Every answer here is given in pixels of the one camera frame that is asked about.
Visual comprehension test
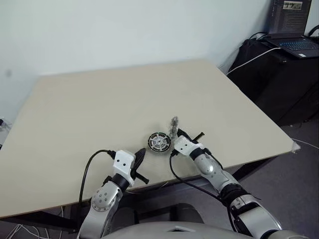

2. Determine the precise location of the white power strip with adaptor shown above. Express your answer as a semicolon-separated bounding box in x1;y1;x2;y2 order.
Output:
0;118;12;132

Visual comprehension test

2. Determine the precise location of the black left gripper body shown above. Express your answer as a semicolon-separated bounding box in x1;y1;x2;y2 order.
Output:
129;155;140;181

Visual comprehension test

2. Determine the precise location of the grey round motor lid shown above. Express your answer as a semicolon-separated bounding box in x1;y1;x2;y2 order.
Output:
168;115;180;140

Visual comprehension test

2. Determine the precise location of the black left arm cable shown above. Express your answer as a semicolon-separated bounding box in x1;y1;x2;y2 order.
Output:
78;149;117;204

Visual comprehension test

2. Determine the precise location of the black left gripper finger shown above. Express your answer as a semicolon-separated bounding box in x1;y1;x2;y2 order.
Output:
134;171;150;185
134;147;148;168

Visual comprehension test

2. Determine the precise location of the black open laptop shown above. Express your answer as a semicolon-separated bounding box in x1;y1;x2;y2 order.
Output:
259;0;319;59

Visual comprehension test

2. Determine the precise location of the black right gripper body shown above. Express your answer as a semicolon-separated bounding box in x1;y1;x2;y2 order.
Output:
177;128;195;143

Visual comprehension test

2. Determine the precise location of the silver robot torso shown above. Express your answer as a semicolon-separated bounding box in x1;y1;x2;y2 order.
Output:
99;220;319;239

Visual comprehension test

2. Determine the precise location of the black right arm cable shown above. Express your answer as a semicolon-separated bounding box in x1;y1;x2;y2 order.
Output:
169;152;237;234

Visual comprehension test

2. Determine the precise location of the white cable on case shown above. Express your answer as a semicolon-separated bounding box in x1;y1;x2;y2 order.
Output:
226;46;282;76

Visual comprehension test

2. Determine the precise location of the white floor cable bundle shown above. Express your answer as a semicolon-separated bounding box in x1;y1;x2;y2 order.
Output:
4;206;65;239

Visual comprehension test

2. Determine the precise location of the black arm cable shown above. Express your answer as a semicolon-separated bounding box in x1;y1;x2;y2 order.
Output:
169;152;237;234
78;149;117;204

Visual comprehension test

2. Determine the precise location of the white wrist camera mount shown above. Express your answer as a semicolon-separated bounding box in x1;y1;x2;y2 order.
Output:
172;135;203;156
112;149;137;186

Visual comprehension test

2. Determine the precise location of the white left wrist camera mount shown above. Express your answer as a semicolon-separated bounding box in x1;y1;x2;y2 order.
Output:
112;149;137;186

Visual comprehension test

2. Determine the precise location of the black laptop cable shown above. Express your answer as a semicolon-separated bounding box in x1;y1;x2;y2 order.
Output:
248;31;270;42

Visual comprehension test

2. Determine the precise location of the black equipment case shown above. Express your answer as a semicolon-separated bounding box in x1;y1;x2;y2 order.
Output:
227;38;319;126

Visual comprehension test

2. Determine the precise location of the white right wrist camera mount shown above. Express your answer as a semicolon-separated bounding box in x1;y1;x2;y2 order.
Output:
172;135;203;156

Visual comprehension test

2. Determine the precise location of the round motor housing with coils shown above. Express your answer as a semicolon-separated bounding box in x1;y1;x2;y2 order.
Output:
147;131;172;153

